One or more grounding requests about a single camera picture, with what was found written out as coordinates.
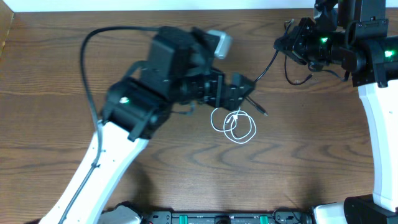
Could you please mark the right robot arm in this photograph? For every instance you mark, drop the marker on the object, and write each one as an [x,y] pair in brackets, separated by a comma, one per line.
[354,35]

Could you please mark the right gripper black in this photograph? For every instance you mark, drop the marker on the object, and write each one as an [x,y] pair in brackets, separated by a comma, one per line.
[293,42]

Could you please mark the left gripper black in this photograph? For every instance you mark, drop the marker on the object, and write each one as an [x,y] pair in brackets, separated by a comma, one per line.
[228,99]

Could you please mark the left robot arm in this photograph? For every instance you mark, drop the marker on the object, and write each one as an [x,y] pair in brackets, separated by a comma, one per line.
[179,69]

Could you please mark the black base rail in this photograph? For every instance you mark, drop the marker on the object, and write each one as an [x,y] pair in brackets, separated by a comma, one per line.
[275,217]

